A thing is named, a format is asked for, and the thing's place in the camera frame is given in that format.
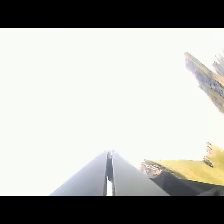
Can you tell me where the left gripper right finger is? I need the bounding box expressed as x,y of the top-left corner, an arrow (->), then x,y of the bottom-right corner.
110,150 -> 170,197

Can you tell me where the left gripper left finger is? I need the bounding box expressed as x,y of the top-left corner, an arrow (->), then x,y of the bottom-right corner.
49,150 -> 112,197

